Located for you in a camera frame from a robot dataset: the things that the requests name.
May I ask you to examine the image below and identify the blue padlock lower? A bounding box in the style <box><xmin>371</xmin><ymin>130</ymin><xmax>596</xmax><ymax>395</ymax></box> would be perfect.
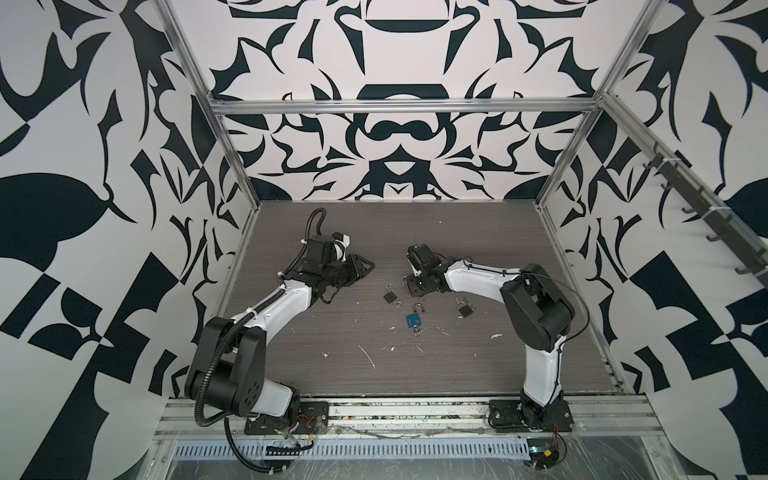
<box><xmin>406</xmin><ymin>303</ymin><xmax>425</xmax><ymax>336</ymax></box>

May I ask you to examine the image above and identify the aluminium frame post right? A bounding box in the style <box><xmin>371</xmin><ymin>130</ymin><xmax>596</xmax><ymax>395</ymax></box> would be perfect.
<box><xmin>535</xmin><ymin>0</ymin><xmax>667</xmax><ymax>210</ymax></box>

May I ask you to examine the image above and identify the aluminium frame post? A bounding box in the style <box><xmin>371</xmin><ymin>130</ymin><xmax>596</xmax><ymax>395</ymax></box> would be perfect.
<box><xmin>153</xmin><ymin>0</ymin><xmax>260</xmax><ymax>211</ymax></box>
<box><xmin>535</xmin><ymin>0</ymin><xmax>667</xmax><ymax>210</ymax></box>

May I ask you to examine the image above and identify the black padlock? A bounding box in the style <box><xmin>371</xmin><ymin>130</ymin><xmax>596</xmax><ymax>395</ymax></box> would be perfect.
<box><xmin>457</xmin><ymin>299</ymin><xmax>475</xmax><ymax>318</ymax></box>
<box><xmin>383</xmin><ymin>284</ymin><xmax>402</xmax><ymax>307</ymax></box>

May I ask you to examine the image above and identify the grey hook rack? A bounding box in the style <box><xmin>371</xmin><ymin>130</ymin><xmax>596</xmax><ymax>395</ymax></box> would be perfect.
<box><xmin>644</xmin><ymin>143</ymin><xmax>767</xmax><ymax>289</ymax></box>

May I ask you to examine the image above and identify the black corrugated cable left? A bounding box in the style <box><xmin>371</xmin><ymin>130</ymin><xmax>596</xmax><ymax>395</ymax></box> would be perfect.
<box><xmin>193</xmin><ymin>311</ymin><xmax>259</xmax><ymax>428</ymax></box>

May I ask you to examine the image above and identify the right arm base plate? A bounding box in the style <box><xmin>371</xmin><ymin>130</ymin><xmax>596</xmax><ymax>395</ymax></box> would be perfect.
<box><xmin>488</xmin><ymin>396</ymin><xmax>573</xmax><ymax>433</ymax></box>

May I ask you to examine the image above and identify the white slotted cable duct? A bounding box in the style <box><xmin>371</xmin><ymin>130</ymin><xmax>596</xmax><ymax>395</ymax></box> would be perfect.
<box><xmin>170</xmin><ymin>439</ymin><xmax>532</xmax><ymax>462</ymax></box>

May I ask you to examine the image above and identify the aluminium front rail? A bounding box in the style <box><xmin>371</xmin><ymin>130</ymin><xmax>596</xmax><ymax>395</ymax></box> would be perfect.
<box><xmin>152</xmin><ymin>395</ymin><xmax>664</xmax><ymax>442</ymax></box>

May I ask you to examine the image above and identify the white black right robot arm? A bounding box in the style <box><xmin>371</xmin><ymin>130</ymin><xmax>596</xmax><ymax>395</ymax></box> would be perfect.
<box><xmin>406</xmin><ymin>244</ymin><xmax>575</xmax><ymax>415</ymax></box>

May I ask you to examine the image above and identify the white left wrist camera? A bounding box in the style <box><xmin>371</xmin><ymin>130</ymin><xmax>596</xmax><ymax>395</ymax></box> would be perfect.
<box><xmin>331</xmin><ymin>232</ymin><xmax>351</xmax><ymax>261</ymax></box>

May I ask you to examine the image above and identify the aluminium frame crossbar back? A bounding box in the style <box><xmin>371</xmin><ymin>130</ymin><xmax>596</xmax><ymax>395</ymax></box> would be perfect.
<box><xmin>211</xmin><ymin>98</ymin><xmax>597</xmax><ymax>115</ymax></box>

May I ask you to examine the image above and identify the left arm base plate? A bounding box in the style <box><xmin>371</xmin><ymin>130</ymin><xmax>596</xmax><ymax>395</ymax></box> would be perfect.
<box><xmin>244</xmin><ymin>400</ymin><xmax>330</xmax><ymax>436</ymax></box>

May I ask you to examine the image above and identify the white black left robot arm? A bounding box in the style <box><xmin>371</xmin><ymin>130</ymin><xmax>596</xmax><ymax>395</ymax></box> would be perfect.
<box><xmin>184</xmin><ymin>232</ymin><xmax>375</xmax><ymax>427</ymax></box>

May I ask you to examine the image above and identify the aluminium frame post left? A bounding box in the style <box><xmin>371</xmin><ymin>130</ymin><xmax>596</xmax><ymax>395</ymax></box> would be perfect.
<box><xmin>153</xmin><ymin>0</ymin><xmax>260</xmax><ymax>211</ymax></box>

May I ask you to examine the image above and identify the small circuit board right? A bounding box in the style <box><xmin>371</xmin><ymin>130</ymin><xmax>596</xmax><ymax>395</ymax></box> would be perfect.
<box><xmin>524</xmin><ymin>437</ymin><xmax>568</xmax><ymax>471</ymax></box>

